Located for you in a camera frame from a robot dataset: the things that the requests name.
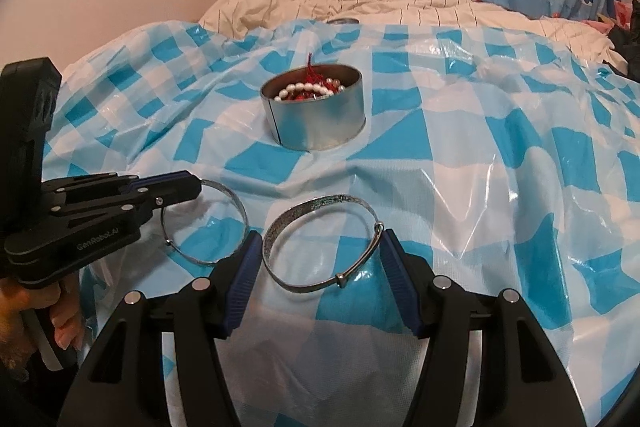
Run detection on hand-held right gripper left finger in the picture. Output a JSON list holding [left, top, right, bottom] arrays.
[[55, 229, 263, 427]]

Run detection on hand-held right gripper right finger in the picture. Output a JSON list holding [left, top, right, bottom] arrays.
[[380, 228, 588, 427]]

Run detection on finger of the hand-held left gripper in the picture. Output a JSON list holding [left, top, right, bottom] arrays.
[[42, 172, 202, 208], [50, 192, 166, 229]]

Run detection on thin silver bangle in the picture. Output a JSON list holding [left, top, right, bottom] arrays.
[[161, 179, 249, 265]]

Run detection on engraved silver bangle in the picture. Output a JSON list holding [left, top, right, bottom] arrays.
[[262, 194, 386, 293]]

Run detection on round metal tin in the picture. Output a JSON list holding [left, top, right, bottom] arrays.
[[260, 63, 367, 152]]

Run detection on white pearl bracelet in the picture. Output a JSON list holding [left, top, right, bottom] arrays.
[[272, 78, 346, 102]]

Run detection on red cord beaded bracelet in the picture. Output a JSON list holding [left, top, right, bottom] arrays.
[[285, 54, 343, 102]]

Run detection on person's left hand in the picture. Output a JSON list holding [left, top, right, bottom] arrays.
[[0, 279, 83, 370]]

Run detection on blue checkered plastic sheet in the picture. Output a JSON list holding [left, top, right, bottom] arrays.
[[37, 18, 640, 427]]

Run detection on white striped pillow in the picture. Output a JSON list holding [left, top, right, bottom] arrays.
[[199, 0, 386, 38]]

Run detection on white striped quilt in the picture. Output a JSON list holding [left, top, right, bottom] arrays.
[[327, 0, 628, 72]]

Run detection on dark clothes pile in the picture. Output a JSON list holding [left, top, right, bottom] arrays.
[[607, 0, 640, 80]]

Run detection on pink cloth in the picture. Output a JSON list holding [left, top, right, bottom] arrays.
[[585, 2, 631, 32]]

